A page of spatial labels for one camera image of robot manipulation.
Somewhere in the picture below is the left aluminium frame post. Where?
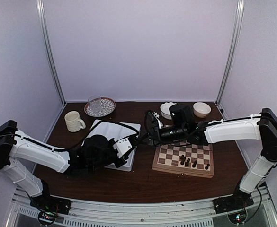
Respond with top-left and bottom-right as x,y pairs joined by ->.
36,0 -> 66,106

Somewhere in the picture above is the aluminium frame post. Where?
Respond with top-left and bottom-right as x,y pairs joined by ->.
216,0 -> 245,105
36,0 -> 66,106

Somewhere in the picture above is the cream round bowl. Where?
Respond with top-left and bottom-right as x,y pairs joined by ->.
193,102 -> 212,118

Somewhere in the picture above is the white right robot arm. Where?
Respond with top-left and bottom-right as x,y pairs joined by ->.
144,104 -> 277,209

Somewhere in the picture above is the aluminium front rail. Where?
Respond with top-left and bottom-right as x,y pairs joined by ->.
4,189 -> 277,227

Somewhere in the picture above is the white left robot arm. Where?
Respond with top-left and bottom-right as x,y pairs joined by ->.
0,120 -> 139,210

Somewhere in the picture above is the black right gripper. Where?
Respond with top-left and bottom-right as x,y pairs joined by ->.
135,125 -> 187,147

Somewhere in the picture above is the wooden chessboard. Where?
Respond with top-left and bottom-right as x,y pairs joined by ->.
152,142 -> 214,178

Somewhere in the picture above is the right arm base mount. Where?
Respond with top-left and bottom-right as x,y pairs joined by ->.
213,185 -> 254,214

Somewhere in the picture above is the clear drinking glass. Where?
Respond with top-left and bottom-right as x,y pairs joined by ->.
88,95 -> 102,113

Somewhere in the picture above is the right aluminium frame post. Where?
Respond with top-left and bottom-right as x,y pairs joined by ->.
216,0 -> 245,105

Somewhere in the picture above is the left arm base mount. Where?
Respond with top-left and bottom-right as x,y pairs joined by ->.
29,184 -> 71,215

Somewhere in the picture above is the white scalloped bowl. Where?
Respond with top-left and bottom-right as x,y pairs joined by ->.
160,102 -> 176,120

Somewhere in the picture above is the dark chess piece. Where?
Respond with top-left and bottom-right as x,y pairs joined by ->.
180,155 -> 186,165

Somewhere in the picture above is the patterned ceramic plate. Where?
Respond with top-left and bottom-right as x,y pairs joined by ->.
84,97 -> 116,117

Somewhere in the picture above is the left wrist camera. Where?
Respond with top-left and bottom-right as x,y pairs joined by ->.
113,138 -> 136,158

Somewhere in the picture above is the cream ribbed mug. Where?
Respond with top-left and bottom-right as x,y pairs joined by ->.
64,111 -> 86,132

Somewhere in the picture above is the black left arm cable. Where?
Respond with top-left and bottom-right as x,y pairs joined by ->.
0,119 -> 141,152

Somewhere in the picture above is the dark pawn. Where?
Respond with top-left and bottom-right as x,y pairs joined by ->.
185,158 -> 190,166

